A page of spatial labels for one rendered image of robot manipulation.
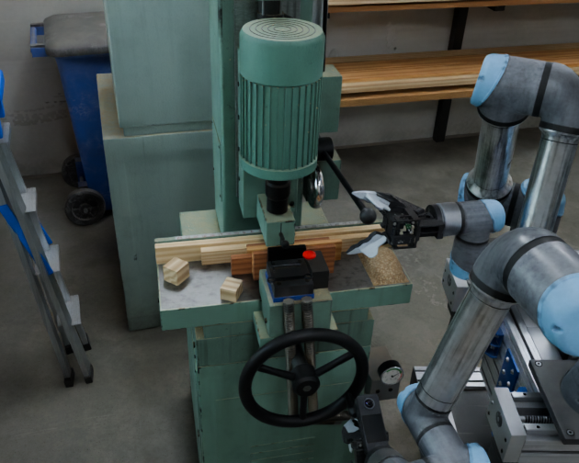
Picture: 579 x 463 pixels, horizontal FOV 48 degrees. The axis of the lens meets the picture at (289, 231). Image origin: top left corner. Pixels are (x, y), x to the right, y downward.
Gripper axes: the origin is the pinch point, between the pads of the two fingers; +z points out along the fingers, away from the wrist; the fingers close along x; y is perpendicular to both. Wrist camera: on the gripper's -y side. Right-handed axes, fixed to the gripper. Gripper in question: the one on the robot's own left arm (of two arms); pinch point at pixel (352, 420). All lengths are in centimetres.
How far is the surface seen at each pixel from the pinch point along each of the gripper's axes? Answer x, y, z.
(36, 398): -87, 16, 115
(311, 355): -6.5, -13.9, 6.4
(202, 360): -30.0, -12.4, 21.1
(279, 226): -9.3, -42.9, 16.1
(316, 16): 6, -93, 23
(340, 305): 3.4, -22.7, 14.7
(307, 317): -7.7, -23.5, 1.3
